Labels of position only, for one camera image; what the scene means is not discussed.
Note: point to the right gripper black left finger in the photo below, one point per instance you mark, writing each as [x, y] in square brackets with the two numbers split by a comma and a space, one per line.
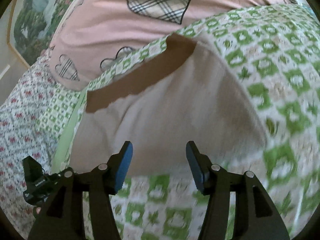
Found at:
[62, 213]

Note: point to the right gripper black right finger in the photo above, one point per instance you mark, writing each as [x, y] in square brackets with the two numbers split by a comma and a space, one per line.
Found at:
[256, 216]

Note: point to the beige knit sweater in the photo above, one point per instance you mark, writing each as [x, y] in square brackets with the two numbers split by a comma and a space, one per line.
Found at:
[186, 93]

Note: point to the floral white quilt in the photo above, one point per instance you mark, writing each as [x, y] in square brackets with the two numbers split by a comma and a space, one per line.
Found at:
[20, 138]

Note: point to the green white checkered bedsheet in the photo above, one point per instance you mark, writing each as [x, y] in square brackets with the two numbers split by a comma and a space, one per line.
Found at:
[274, 53]

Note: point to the framed landscape painting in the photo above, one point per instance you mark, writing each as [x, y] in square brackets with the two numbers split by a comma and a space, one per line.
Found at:
[32, 24]

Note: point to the pink quilt with plaid hearts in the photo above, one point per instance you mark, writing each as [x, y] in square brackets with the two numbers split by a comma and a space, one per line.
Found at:
[99, 32]

